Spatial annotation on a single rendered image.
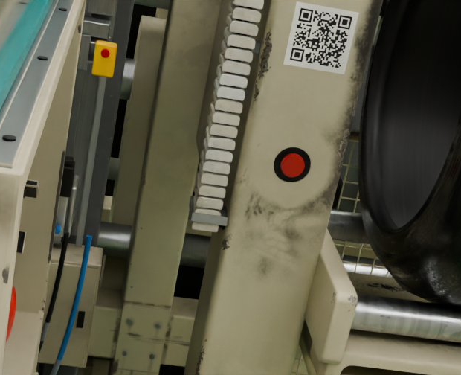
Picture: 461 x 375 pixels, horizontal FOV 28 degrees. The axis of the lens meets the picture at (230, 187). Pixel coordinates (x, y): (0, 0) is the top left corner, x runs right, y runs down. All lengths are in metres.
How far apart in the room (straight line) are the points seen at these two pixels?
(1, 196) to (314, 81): 0.75
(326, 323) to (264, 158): 0.21
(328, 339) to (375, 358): 0.07
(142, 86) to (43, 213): 0.92
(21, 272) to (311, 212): 0.37
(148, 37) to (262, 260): 0.83
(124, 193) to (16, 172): 1.56
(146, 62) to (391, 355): 0.92
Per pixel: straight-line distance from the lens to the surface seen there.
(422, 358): 1.21
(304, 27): 1.11
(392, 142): 1.50
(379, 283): 1.52
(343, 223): 1.42
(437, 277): 1.14
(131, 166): 1.95
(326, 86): 1.13
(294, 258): 1.20
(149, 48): 1.90
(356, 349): 1.18
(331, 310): 1.12
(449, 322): 1.21
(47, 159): 0.98
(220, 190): 1.16
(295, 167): 1.15
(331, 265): 1.17
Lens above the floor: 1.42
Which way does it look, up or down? 20 degrees down
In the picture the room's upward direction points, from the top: 11 degrees clockwise
